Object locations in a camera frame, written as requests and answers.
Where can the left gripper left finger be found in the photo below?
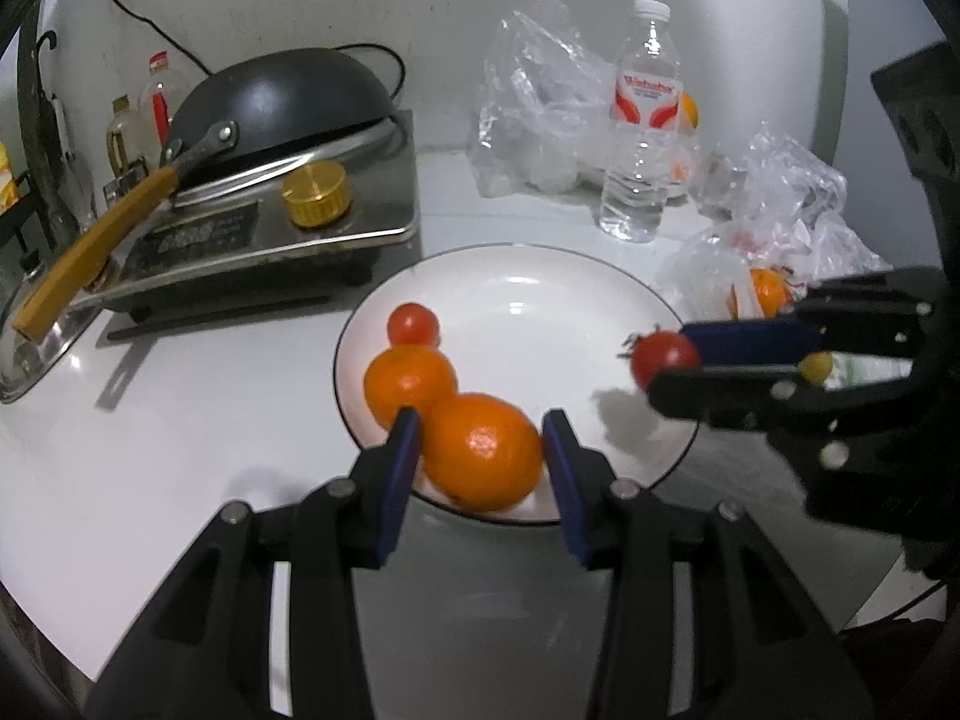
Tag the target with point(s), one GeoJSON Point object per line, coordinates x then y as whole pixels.
{"type": "Point", "coordinates": [199, 648]}

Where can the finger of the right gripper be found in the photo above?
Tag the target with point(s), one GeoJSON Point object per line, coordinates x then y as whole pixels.
{"type": "Point", "coordinates": [886, 314]}
{"type": "Point", "coordinates": [775, 401]}

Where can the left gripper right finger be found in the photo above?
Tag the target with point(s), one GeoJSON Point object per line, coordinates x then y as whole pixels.
{"type": "Point", "coordinates": [704, 618]}

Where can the cherry tomato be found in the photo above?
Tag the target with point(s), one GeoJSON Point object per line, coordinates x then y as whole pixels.
{"type": "Point", "coordinates": [648, 355]}
{"type": "Point", "coordinates": [413, 323]}

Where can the mandarin orange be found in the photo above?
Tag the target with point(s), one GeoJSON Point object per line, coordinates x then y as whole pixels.
{"type": "Point", "coordinates": [481, 452]}
{"type": "Point", "coordinates": [407, 375]}
{"type": "Point", "coordinates": [762, 296]}

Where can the printed plastic fruit bag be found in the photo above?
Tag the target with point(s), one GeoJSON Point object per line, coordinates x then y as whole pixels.
{"type": "Point", "coordinates": [778, 206]}

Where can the white plate black rim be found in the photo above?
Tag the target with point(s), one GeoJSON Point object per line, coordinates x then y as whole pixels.
{"type": "Point", "coordinates": [538, 327]}

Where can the large orange with leaf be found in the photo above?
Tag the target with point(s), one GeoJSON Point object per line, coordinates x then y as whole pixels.
{"type": "Point", "coordinates": [689, 115]}

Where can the clear water bottle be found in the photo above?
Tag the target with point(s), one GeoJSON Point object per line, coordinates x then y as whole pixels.
{"type": "Point", "coordinates": [647, 97]}

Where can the crumpled clear plastic bag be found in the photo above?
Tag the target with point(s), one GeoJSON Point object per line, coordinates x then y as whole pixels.
{"type": "Point", "coordinates": [541, 119]}

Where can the steel induction cooker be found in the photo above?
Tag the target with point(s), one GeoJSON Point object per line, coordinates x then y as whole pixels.
{"type": "Point", "coordinates": [240, 222]}

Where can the yellow detergent bottle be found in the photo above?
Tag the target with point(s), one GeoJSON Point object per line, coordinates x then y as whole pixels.
{"type": "Point", "coordinates": [9, 193]}

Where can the oil bottle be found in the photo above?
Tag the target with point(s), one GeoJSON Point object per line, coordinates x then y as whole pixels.
{"type": "Point", "coordinates": [128, 143]}

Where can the black wok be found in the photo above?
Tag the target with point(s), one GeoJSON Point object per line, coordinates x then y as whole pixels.
{"type": "Point", "coordinates": [255, 109]}

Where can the red-cap sauce bottle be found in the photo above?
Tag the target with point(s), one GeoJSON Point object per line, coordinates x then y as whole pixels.
{"type": "Point", "coordinates": [162, 95]}

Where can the black wire rack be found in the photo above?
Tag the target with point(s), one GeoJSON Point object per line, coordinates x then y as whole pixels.
{"type": "Point", "coordinates": [26, 228]}

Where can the black umbrella handle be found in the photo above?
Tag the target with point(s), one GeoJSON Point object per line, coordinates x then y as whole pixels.
{"type": "Point", "coordinates": [39, 134]}

